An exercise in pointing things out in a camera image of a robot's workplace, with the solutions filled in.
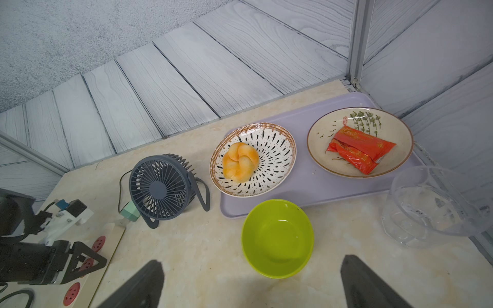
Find red snack packet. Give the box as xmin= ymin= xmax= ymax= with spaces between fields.
xmin=326 ymin=126 xmax=396 ymax=175

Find beige plate with leaf pattern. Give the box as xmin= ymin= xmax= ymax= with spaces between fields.
xmin=307 ymin=107 xmax=414 ymax=178

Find white red power strip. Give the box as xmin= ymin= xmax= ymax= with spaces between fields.
xmin=0 ymin=221 xmax=127 ymax=308

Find lilac plastic tray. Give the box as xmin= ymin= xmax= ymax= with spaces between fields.
xmin=220 ymin=92 xmax=424 ymax=219

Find green USB power adapter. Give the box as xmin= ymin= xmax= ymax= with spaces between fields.
xmin=119 ymin=201 xmax=141 ymax=222

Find knotted bread roll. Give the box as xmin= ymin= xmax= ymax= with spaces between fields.
xmin=223 ymin=142 xmax=259 ymax=183

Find black power strip cable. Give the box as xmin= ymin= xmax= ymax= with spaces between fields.
xmin=0 ymin=288 xmax=35 ymax=308

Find clear plastic cup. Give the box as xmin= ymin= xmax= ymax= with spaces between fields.
xmin=380 ymin=166 xmax=492 ymax=248

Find dark grey desk fan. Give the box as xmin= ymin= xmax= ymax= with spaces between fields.
xmin=129 ymin=153 xmax=211 ymax=229

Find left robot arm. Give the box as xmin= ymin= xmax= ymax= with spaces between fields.
xmin=1 ymin=189 xmax=107 ymax=285

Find lime green bowl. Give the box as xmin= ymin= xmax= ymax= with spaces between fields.
xmin=241 ymin=199 xmax=315 ymax=279

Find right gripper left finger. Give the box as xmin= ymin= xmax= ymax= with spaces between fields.
xmin=99 ymin=260 xmax=165 ymax=307

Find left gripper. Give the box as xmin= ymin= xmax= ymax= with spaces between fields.
xmin=1 ymin=241 xmax=108 ymax=285

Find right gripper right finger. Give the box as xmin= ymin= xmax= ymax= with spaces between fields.
xmin=340 ymin=255 xmax=412 ymax=308

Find black grey fan cable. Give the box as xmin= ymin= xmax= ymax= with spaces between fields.
xmin=117 ymin=169 xmax=134 ymax=214

